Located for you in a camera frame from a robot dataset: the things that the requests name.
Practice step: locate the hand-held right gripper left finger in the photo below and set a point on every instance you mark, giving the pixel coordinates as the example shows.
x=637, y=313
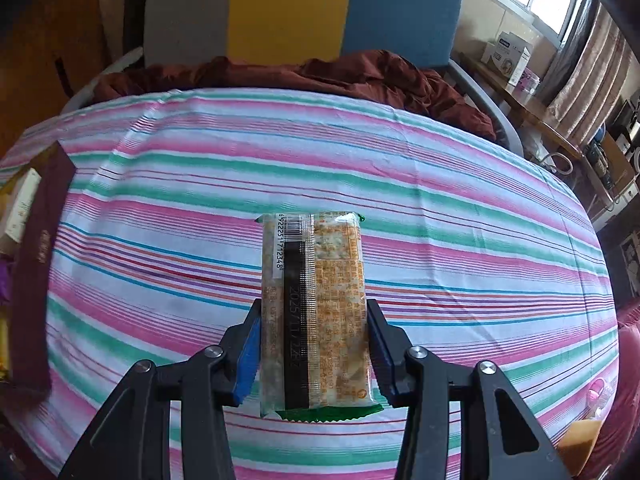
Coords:
x=250, y=360

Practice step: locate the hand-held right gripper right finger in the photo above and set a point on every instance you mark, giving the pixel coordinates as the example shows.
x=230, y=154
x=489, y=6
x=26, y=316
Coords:
x=382, y=360

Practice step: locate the clear cracker packet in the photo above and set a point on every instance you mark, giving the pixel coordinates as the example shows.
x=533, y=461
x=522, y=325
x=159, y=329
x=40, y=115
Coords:
x=325, y=310

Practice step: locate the gold tin box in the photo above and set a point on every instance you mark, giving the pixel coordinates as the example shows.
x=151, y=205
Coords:
x=40, y=260

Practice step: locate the purple snack packet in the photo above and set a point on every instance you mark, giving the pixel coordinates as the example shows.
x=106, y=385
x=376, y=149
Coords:
x=4, y=282

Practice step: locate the striped bed sheet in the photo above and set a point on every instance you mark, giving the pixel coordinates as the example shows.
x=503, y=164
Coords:
x=450, y=235

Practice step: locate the black white printed poster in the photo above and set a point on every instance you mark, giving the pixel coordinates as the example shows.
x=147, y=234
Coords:
x=631, y=255

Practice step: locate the white small carton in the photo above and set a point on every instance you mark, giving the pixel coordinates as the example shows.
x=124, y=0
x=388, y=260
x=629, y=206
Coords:
x=20, y=205

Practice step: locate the maroon duvet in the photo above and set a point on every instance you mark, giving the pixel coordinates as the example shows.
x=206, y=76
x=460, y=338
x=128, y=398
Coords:
x=350, y=80

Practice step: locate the wooden side table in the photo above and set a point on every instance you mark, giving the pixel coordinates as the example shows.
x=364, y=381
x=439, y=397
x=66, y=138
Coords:
x=530, y=105

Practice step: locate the cardboard box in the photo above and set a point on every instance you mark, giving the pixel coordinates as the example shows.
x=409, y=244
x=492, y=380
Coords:
x=615, y=160

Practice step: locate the purple jar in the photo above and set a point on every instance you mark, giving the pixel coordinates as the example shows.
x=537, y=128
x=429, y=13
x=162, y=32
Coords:
x=530, y=80

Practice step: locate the white blue label box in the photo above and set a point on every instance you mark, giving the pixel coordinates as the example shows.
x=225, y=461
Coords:
x=507, y=57

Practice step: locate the grey yellow blue headboard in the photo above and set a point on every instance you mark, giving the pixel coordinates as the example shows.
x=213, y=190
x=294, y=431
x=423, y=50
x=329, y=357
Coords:
x=290, y=10

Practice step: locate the pink patterned curtain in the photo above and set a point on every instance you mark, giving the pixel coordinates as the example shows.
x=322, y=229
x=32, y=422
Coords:
x=590, y=75

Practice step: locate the wooden wardrobe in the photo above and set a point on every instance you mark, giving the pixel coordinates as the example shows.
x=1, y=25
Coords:
x=50, y=60

